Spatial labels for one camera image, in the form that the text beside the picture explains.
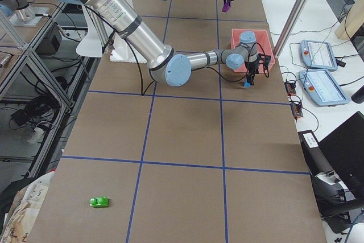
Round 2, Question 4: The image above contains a purple block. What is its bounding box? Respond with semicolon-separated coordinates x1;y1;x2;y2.
222;0;230;13

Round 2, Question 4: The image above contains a pink plastic box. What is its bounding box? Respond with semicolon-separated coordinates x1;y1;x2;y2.
230;28;275;71

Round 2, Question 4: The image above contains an usb hub far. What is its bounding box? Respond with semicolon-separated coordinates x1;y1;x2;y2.
284;81;296;96

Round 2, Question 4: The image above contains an usb hub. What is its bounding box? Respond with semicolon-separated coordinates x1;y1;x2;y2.
284;81;296;96
290;102;303;119

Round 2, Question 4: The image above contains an usb hub near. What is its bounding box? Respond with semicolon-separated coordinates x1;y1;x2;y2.
290;102;303;119

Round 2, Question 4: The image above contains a near teach pendant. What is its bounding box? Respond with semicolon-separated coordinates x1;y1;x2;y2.
299;69;349;106

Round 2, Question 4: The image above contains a teach pendant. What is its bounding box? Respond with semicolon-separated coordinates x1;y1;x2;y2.
300;40;338;71
299;69;349;106

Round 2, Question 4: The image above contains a far teach pendant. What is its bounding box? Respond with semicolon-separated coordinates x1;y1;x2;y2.
300;40;338;71

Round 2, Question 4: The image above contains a green block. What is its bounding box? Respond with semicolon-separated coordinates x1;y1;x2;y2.
89;196;109;208

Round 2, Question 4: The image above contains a cloth bag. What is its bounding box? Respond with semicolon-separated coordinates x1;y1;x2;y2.
1;171;55;242

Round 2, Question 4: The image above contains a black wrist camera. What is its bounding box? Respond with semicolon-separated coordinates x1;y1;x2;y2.
258;53;271;78

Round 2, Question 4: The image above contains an aluminium frame post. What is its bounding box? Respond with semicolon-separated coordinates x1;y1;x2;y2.
274;0;307;58

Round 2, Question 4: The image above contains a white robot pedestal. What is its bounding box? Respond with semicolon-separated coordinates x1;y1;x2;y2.
82;0;152;63

